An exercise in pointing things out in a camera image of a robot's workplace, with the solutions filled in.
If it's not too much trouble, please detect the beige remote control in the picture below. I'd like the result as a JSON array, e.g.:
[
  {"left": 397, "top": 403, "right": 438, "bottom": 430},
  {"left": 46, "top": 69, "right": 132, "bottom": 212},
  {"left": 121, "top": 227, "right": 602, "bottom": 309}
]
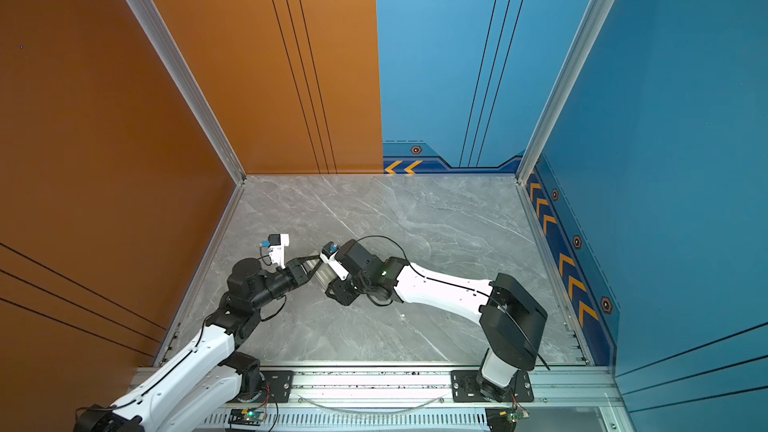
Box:
[{"left": 314, "top": 263, "right": 338, "bottom": 291}]

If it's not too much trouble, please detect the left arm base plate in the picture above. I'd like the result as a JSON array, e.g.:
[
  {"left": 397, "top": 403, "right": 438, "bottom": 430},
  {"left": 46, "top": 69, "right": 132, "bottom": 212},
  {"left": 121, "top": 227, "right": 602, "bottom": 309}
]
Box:
[{"left": 236, "top": 370, "right": 294, "bottom": 405}]

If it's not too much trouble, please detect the aluminium front rail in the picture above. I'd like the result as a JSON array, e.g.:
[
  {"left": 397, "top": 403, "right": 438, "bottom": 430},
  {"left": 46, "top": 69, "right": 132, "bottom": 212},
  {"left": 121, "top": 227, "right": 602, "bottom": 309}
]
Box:
[{"left": 263, "top": 362, "right": 624, "bottom": 409}]

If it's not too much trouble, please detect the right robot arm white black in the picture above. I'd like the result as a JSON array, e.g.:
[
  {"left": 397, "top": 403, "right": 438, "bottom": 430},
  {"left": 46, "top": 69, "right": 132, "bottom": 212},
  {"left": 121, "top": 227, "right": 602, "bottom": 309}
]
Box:
[{"left": 317, "top": 239, "right": 548, "bottom": 403}]

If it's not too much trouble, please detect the aluminium corner post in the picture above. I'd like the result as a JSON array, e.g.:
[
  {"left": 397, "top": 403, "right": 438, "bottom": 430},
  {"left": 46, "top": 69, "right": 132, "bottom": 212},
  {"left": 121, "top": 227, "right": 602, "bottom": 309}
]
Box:
[
  {"left": 516, "top": 0, "right": 615, "bottom": 185},
  {"left": 125, "top": 0, "right": 247, "bottom": 187}
]

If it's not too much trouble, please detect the left aluminium corner post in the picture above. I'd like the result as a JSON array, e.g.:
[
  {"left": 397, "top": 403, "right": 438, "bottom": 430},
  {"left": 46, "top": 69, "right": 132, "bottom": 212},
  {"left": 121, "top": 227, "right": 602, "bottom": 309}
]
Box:
[{"left": 125, "top": 0, "right": 247, "bottom": 187}]

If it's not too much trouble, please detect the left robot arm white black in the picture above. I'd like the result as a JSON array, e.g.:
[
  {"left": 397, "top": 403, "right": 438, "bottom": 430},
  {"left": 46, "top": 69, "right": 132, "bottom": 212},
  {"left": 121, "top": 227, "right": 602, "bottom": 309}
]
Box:
[{"left": 74, "top": 255, "right": 322, "bottom": 431}]

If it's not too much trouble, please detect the white ventilation grille strip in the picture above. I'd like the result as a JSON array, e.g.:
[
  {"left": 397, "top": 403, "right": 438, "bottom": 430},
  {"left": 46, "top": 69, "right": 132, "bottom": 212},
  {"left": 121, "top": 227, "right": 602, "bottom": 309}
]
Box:
[{"left": 196, "top": 408, "right": 490, "bottom": 431}]

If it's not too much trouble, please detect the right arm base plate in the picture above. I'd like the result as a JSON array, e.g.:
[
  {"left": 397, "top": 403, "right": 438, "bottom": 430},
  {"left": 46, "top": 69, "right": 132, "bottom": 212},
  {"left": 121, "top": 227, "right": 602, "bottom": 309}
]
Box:
[{"left": 450, "top": 369, "right": 535, "bottom": 403}]

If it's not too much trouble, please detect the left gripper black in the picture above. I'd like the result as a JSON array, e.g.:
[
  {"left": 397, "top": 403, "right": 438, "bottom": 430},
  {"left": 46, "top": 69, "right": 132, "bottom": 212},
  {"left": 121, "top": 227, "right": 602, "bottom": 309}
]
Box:
[{"left": 249, "top": 254, "right": 323, "bottom": 315}]

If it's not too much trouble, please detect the green circuit board left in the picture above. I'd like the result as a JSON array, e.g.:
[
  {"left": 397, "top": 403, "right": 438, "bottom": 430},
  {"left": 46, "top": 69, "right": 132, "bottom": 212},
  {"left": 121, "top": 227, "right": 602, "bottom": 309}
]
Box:
[{"left": 227, "top": 408, "right": 267, "bottom": 428}]

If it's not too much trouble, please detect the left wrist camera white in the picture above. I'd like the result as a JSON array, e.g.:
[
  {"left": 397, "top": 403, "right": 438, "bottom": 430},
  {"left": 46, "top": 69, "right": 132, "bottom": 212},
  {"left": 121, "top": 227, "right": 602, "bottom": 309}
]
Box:
[{"left": 259, "top": 233, "right": 290, "bottom": 267}]

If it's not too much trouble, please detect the circuit board right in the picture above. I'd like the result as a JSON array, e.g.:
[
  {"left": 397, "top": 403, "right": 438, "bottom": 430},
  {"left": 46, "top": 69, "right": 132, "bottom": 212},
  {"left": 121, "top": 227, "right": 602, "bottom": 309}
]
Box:
[{"left": 485, "top": 408, "right": 530, "bottom": 432}]

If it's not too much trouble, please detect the right aluminium corner post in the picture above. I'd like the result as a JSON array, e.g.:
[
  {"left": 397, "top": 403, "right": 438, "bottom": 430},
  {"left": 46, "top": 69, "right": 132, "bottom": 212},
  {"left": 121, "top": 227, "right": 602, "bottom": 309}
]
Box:
[{"left": 516, "top": 0, "right": 615, "bottom": 185}]

